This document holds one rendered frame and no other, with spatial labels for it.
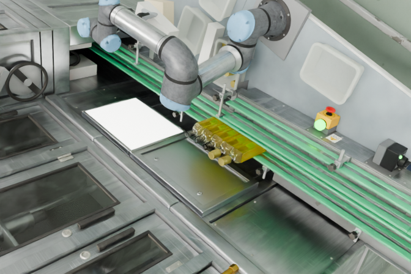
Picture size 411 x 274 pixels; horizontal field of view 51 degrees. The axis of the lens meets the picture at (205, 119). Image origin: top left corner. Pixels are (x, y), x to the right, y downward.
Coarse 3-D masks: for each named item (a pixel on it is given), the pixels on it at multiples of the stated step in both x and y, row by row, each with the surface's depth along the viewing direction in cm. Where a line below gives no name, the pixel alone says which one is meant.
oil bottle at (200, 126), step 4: (204, 120) 197; (208, 120) 198; (212, 120) 198; (216, 120) 199; (220, 120) 199; (196, 124) 194; (200, 124) 194; (204, 124) 194; (208, 124) 195; (212, 124) 196; (196, 128) 192; (200, 128) 192; (200, 132) 192
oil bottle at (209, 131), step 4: (216, 124) 195; (220, 124) 196; (224, 124) 197; (204, 128) 191; (208, 128) 191; (212, 128) 192; (216, 128) 192; (220, 128) 193; (224, 128) 194; (204, 132) 189; (208, 132) 189; (212, 132) 189; (216, 132) 190; (208, 136) 188; (208, 140) 189
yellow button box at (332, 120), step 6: (318, 114) 176; (324, 114) 176; (330, 114) 176; (336, 114) 178; (330, 120) 173; (336, 120) 176; (330, 126) 174; (336, 126) 179; (324, 132) 176; (330, 132) 177
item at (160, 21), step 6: (138, 6) 197; (144, 6) 196; (150, 6) 198; (138, 12) 198; (156, 12) 195; (150, 18) 193; (156, 18) 191; (162, 18) 193; (156, 24) 191; (162, 24) 189; (168, 24) 191; (162, 30) 189; (168, 30) 188; (174, 30) 189
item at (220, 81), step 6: (216, 42) 205; (222, 42) 202; (216, 48) 206; (222, 78) 216; (228, 78) 215; (234, 78) 212; (222, 84) 210; (228, 84) 211; (234, 84) 204; (228, 90) 207; (234, 90) 204
